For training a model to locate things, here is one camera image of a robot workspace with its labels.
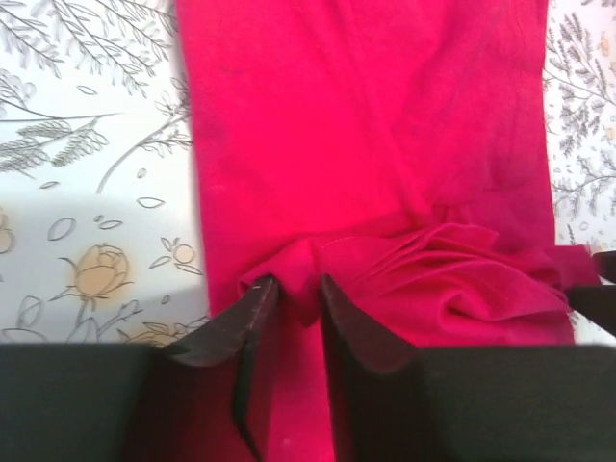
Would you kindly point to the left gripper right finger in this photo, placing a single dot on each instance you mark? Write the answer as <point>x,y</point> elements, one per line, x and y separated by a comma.
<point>392,401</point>

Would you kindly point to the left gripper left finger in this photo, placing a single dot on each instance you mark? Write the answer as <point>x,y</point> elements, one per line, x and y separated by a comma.
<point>206,397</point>

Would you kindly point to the floral patterned table mat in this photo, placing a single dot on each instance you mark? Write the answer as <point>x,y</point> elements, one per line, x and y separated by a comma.
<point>99,239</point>

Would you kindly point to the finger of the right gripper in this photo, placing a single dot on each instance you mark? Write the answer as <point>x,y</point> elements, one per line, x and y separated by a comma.
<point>605,262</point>
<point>596,303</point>

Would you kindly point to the red t-shirt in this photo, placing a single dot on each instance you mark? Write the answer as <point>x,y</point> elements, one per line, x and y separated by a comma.
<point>398,146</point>

